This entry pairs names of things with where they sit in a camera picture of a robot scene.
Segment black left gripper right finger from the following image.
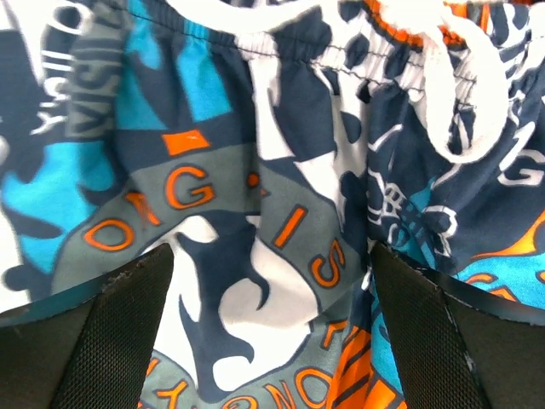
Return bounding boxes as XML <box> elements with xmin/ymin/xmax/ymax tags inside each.
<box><xmin>371</xmin><ymin>244</ymin><xmax>544</xmax><ymax>408</ymax></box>

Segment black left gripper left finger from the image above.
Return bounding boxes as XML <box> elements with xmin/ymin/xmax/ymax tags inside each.
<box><xmin>1</xmin><ymin>245</ymin><xmax>174</xmax><ymax>409</ymax></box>

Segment colourful patterned shorts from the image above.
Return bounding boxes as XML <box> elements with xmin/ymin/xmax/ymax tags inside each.
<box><xmin>1</xmin><ymin>1</ymin><xmax>544</xmax><ymax>408</ymax></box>

